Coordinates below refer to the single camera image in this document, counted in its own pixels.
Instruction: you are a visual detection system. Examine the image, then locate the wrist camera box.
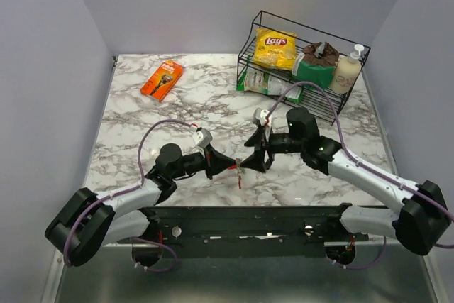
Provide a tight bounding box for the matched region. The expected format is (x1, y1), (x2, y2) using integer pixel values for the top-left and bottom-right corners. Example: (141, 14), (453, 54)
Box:
(252, 108), (272, 127)
(192, 127), (213, 157)

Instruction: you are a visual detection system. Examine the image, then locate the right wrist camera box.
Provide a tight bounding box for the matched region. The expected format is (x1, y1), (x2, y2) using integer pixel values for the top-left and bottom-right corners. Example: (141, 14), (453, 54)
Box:
(252, 108), (272, 127)

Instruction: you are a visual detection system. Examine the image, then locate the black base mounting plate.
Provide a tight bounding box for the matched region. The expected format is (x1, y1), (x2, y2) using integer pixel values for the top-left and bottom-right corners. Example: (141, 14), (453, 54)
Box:
(131, 204), (368, 265)

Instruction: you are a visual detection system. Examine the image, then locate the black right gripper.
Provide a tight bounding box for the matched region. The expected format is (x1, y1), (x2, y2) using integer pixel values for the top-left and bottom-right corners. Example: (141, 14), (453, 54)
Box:
(239, 126), (304, 173)

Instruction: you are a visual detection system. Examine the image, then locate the orange razor box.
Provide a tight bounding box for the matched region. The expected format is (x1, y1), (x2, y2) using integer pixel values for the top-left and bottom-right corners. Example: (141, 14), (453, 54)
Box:
(140, 60), (184, 102)

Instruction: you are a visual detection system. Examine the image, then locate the purple cable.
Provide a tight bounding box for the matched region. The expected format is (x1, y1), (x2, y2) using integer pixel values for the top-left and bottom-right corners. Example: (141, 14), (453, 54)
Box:
(62, 119), (199, 272)
(264, 81), (454, 270)

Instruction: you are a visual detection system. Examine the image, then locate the green white snack bag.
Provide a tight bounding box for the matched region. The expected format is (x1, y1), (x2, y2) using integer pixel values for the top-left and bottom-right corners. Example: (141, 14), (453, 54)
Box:
(236, 69), (290, 97)

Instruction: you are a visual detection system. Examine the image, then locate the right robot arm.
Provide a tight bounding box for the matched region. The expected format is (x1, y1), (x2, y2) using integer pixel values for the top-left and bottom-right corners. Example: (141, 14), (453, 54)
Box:
(240, 107), (451, 255)

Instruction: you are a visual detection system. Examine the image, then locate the green brown coffee bag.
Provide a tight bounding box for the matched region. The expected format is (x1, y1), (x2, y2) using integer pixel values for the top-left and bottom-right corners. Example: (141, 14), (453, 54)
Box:
(292, 42), (340, 89)

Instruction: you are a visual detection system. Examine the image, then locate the black wire shelf rack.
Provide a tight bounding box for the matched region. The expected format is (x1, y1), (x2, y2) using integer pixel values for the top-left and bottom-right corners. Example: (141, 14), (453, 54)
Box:
(236, 10), (371, 123)

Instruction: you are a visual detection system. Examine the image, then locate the cream lotion pump bottle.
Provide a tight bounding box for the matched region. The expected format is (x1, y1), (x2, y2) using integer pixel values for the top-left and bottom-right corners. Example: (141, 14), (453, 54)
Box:
(329, 44), (365, 94)

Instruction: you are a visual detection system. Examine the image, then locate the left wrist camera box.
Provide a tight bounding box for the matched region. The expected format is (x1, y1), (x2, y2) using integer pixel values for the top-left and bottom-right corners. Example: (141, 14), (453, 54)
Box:
(192, 127), (213, 157)

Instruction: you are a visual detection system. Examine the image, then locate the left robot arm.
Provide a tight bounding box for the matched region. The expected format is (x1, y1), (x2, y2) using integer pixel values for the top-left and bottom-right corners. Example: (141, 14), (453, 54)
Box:
(45, 143), (236, 267)

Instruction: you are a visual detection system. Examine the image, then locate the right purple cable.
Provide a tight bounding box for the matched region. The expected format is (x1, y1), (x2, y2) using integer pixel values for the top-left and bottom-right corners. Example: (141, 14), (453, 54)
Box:
(264, 81), (454, 270)

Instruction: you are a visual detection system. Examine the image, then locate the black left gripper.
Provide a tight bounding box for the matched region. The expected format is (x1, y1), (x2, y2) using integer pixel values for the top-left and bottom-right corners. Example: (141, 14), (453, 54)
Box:
(171, 143), (236, 180)

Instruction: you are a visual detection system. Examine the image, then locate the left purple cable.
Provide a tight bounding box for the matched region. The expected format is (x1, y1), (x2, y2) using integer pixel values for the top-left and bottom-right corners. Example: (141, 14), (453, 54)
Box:
(62, 119), (199, 272)

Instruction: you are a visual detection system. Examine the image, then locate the yellow Lays chips bag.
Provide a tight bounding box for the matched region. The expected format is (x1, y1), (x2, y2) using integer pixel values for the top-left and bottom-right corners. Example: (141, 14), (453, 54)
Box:
(253, 28), (297, 71)

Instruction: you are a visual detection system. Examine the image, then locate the steel key organizer red handle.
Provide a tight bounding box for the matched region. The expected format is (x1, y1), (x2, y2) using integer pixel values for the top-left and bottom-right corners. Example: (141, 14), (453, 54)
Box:
(228, 162), (244, 189)

